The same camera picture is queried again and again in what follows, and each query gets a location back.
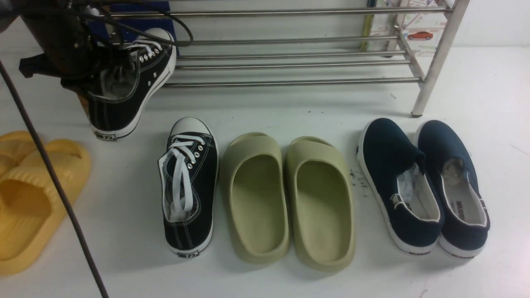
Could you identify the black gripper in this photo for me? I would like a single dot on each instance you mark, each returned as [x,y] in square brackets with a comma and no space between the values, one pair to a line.
[70,50]

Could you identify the black canvas sneaker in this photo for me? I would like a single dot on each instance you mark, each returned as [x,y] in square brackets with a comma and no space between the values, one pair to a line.
[189,170]
[116,104]

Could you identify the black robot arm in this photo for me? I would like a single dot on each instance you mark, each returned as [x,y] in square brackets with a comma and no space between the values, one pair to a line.
[10,11]

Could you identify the navy slip-on shoe left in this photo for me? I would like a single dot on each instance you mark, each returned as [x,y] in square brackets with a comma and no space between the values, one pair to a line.
[395,171]

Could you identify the navy slip-on shoe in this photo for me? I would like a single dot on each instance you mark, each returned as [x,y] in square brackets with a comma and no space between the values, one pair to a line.
[395,171]
[452,174]

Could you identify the stainless steel shoe rack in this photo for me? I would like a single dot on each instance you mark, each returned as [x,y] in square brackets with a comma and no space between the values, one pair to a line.
[398,51]

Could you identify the navy slip-on shoe right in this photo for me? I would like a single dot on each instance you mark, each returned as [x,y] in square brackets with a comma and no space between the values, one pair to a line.
[452,174]

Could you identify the yellow slide left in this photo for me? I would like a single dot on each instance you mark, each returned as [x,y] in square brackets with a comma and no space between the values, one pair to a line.
[14,147]

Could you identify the yellow slide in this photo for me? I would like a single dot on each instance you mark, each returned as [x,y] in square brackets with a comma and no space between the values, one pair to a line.
[14,147]
[31,208]

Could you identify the yellow slide right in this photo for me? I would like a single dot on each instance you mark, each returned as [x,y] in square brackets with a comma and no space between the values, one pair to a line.
[31,208]

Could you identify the olive green slide left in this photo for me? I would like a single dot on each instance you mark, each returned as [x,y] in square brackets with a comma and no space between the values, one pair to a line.
[251,178]

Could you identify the olive green slide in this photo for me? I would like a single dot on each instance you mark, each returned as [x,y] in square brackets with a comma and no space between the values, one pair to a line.
[321,203]
[251,178]

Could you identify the olive green slide right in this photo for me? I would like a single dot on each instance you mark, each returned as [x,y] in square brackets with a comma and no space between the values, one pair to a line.
[321,203]

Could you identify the poster with red car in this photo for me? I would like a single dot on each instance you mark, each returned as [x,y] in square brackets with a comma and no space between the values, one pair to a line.
[422,31]

